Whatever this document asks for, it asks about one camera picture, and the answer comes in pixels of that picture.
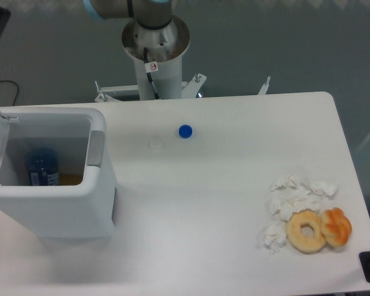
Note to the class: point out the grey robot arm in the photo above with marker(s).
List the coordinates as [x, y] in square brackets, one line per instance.
[152, 15]

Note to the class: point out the blue can in bin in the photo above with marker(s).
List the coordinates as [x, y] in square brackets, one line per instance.
[42, 167]

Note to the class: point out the clear plastic cap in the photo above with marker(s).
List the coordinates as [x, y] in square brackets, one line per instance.
[155, 144]

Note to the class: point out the white trash can body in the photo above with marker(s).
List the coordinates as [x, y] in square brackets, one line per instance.
[81, 208]

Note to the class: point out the blue bottle cap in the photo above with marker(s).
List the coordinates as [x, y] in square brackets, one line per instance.
[185, 131]

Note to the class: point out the large crumpled white tissue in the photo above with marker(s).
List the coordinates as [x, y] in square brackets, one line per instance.
[292, 194]

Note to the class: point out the small crumpled white tissue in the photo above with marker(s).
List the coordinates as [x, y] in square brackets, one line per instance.
[275, 236]

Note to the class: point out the orange glazed pastry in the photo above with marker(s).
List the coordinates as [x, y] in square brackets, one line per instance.
[335, 227]

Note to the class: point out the white table bracket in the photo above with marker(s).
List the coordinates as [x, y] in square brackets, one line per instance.
[264, 88]

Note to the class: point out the ring donut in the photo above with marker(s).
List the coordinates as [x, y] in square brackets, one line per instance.
[303, 231]

